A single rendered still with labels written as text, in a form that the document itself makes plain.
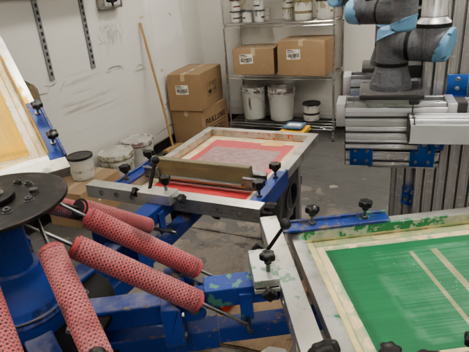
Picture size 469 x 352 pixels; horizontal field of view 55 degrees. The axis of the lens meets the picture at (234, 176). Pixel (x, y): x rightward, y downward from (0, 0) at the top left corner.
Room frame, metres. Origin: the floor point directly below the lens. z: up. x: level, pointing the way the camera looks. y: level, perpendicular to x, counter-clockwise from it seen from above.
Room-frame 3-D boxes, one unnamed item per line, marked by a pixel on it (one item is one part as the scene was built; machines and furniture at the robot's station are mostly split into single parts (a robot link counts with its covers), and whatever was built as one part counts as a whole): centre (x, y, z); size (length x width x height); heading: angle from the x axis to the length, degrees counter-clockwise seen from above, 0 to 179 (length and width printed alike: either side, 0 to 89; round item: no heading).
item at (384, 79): (1.69, -0.62, 1.31); 0.15 x 0.15 x 0.10
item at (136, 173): (1.69, 0.38, 0.98); 0.30 x 0.05 x 0.07; 153
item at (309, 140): (1.78, 0.03, 0.97); 0.79 x 0.58 x 0.04; 153
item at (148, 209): (1.28, 0.28, 1.02); 0.17 x 0.06 x 0.05; 153
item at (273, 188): (1.44, -0.11, 0.98); 0.30 x 0.05 x 0.07; 153
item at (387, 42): (1.69, -0.63, 1.42); 0.13 x 0.12 x 0.14; 48
